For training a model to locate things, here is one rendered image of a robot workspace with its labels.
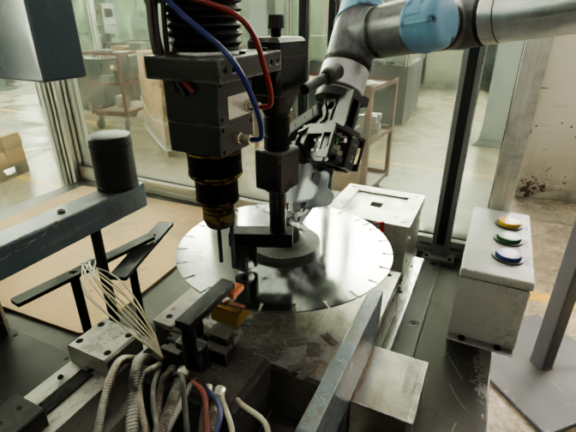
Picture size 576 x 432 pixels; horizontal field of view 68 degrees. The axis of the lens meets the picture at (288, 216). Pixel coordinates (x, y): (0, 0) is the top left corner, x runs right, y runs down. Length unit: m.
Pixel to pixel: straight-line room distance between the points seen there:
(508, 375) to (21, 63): 1.82
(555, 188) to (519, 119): 2.83
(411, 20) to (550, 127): 3.05
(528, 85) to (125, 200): 0.76
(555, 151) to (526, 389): 2.19
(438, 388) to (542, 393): 1.20
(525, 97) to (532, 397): 1.22
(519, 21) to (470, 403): 0.55
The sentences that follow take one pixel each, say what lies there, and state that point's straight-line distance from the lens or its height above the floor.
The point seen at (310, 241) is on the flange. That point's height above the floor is 0.96.
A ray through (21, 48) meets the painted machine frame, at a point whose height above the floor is 1.25.
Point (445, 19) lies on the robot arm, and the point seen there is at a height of 1.27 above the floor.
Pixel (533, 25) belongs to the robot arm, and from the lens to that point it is 0.71.
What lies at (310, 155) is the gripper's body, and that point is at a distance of 0.65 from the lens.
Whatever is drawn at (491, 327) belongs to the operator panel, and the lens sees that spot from 0.82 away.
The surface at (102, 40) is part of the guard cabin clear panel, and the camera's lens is 1.46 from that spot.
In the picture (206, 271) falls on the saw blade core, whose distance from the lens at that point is 0.61.
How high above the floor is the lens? 1.27
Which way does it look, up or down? 25 degrees down
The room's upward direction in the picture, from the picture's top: straight up
